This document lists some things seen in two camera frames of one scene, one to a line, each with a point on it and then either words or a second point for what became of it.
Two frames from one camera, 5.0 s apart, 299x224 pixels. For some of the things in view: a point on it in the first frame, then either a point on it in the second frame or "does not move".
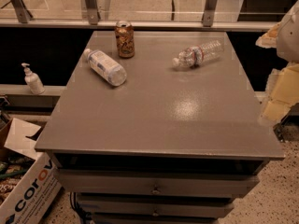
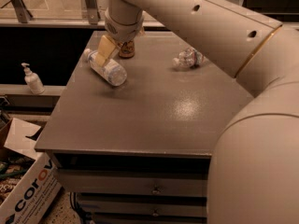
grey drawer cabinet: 168,146 does not move
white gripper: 289,37 -> 121,29
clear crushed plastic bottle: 194,56 does not move
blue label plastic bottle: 106,67 does not move
